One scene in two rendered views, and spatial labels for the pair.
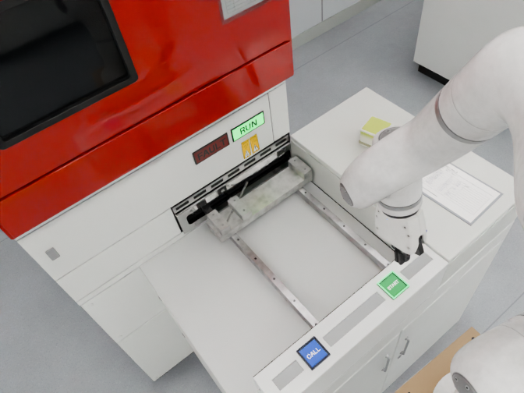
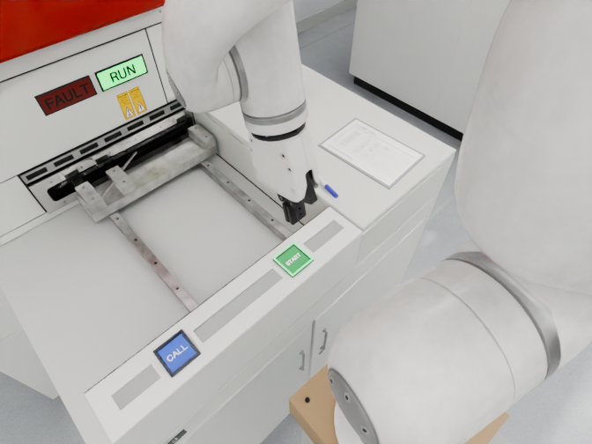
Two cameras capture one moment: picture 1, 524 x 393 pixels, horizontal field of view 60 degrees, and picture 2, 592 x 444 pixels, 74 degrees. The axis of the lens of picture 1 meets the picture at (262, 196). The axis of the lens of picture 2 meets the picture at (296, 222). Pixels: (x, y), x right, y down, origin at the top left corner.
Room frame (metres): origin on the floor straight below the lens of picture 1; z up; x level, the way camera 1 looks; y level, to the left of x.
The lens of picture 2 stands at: (0.09, -0.19, 1.59)
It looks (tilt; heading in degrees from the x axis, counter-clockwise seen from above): 52 degrees down; 346
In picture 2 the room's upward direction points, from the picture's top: straight up
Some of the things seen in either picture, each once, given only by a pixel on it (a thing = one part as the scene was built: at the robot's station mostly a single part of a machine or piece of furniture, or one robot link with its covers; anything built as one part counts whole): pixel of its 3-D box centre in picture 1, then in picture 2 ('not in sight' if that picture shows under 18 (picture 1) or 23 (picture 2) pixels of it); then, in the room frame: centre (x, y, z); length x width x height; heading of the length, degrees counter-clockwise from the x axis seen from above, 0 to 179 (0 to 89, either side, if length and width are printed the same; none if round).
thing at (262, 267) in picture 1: (265, 270); (147, 255); (0.66, 0.03, 0.84); 0.50 x 0.02 x 0.03; 30
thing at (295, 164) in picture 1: (299, 167); (202, 136); (0.98, -0.14, 0.89); 0.08 x 0.03 x 0.03; 30
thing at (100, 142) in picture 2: (233, 171); (112, 136); (0.95, 0.07, 0.96); 0.44 x 0.01 x 0.02; 120
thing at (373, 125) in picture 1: (375, 134); not in sight; (0.97, -0.37, 1.00); 0.07 x 0.07 x 0.07; 45
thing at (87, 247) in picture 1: (178, 188); (25, 148); (0.87, 0.23, 1.02); 0.82 x 0.03 x 0.40; 120
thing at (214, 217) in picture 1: (218, 222); (90, 196); (0.82, 0.14, 0.89); 0.08 x 0.03 x 0.03; 30
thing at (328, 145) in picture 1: (398, 175); (314, 143); (0.88, -0.43, 0.89); 0.62 x 0.35 x 0.14; 30
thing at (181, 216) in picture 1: (237, 186); (122, 156); (0.95, 0.07, 0.89); 0.44 x 0.02 x 0.10; 120
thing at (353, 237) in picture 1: (334, 220); (239, 195); (0.80, -0.21, 0.84); 0.50 x 0.02 x 0.03; 30
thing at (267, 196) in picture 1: (260, 200); (151, 173); (0.90, 0.01, 0.87); 0.36 x 0.08 x 0.03; 120
